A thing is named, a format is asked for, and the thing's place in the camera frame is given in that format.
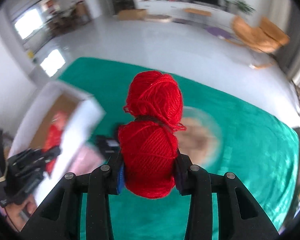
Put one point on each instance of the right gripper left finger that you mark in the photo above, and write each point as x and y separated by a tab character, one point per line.
77	198

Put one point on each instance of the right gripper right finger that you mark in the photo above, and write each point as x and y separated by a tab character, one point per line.
240	216

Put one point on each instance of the pink cloths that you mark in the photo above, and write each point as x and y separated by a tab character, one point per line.
86	160

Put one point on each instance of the red yarn balls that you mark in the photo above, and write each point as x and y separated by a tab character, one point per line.
148	143

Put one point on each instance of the person left hand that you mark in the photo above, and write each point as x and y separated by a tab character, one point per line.
13	212

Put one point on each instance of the white cardboard box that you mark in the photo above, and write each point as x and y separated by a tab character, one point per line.
62	110

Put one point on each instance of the clear jar of snacks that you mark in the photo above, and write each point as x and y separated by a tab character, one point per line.
202	138

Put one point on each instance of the green tablecloth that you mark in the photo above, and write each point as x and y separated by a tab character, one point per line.
253	144

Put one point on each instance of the wooden dining chair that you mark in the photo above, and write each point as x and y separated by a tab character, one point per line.
82	13

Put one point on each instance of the orange butterfly chair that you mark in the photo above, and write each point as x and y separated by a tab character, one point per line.
265	38

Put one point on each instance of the purple floor mat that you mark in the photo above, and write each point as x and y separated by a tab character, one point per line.
218	32

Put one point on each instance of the brown cardboard box on floor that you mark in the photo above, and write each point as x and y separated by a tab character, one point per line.
132	15

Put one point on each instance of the wooden bench with metal legs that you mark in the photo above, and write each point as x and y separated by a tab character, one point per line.
197	13

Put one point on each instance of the white tv cabinet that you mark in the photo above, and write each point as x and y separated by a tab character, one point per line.
178	10

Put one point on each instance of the green potted plant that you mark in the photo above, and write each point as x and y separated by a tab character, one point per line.
243	7

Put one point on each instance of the white standing air conditioner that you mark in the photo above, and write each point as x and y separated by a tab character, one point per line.
279	13

